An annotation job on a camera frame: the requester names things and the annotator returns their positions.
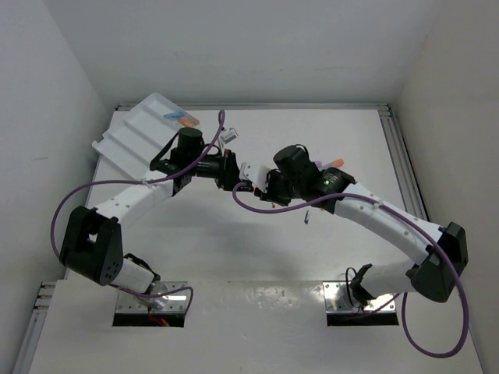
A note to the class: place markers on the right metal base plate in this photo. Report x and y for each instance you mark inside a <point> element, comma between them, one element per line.
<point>337,303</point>

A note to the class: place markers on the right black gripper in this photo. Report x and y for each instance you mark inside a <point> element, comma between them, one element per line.
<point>269,195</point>

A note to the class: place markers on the blue highlighter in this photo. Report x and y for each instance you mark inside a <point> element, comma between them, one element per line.
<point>174,115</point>

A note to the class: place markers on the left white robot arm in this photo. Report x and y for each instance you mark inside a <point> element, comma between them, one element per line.
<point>92,246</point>

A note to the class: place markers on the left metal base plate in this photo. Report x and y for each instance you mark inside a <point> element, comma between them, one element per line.
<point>168,299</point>

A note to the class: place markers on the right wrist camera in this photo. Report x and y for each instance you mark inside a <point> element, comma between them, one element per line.
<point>256,173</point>

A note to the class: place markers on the white compartment tray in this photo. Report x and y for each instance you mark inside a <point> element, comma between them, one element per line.
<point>133,141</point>

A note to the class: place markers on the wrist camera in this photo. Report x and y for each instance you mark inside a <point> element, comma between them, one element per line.
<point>228,135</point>
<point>256,173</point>

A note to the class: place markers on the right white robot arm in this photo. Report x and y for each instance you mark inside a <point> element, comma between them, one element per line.
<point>435,254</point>

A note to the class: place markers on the orange capped white highlighter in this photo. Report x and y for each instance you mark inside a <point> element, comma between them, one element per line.
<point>337,163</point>

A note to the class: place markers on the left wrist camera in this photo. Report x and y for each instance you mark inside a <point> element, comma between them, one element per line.
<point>228,135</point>

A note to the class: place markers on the metal base plate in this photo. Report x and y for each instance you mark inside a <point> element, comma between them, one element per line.
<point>168,299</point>
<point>337,303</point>

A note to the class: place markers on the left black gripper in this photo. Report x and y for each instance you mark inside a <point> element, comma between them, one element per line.
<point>227,174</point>

